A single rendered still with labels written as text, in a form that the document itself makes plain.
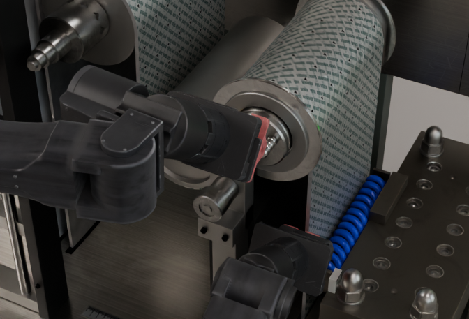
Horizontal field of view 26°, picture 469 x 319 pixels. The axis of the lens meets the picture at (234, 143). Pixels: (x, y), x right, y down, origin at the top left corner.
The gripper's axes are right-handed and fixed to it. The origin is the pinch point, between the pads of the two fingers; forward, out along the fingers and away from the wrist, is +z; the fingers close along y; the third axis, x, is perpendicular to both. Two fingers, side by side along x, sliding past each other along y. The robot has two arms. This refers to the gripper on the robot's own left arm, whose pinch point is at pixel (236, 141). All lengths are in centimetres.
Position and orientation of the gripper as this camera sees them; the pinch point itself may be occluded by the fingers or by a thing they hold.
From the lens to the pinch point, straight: 108.9
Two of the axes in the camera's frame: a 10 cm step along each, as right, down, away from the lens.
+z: 3.6, 0.7, 9.3
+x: 2.9, -9.5, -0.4
